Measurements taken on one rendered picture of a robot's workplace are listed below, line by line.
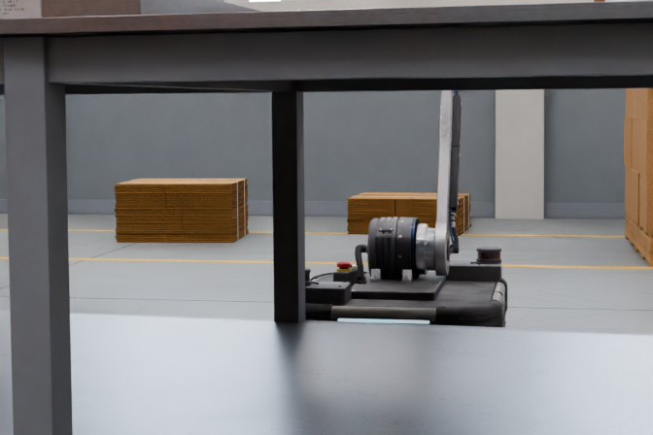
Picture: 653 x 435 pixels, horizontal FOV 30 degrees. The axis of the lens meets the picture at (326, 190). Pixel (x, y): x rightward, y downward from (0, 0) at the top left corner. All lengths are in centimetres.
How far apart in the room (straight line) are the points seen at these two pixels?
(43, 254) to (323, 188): 635
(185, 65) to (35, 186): 26
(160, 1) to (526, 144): 612
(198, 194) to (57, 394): 483
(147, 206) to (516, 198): 243
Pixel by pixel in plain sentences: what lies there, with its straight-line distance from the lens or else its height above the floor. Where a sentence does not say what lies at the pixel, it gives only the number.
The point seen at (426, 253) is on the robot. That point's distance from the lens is 319.
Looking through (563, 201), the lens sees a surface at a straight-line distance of 782.
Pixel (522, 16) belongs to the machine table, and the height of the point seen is 82.
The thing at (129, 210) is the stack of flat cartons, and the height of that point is 17.
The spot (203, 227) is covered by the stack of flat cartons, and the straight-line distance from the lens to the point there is 649.
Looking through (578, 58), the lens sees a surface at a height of 77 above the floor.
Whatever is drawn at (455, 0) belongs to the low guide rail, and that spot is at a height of 91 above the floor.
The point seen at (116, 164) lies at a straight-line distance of 831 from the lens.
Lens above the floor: 71
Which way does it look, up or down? 4 degrees down
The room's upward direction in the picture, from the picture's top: straight up
